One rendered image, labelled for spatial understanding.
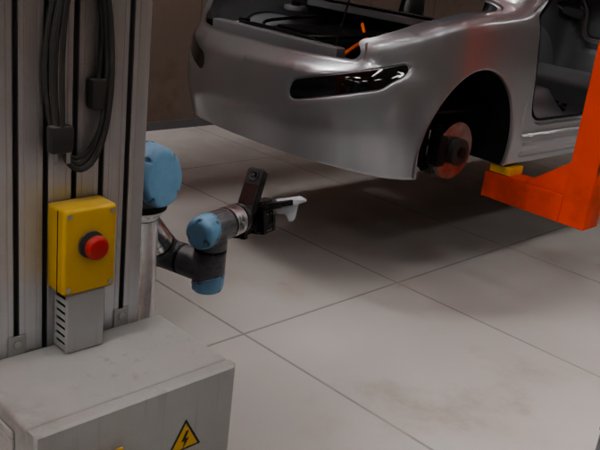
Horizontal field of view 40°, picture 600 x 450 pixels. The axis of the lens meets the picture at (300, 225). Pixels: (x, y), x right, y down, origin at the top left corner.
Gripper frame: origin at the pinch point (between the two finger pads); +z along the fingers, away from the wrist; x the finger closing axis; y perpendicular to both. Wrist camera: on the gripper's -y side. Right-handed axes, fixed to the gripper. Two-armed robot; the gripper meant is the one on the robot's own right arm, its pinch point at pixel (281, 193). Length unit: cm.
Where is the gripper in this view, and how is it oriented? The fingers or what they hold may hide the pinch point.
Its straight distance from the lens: 210.0
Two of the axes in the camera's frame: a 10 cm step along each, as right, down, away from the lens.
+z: 5.1, -2.3, 8.3
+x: 8.6, 1.3, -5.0
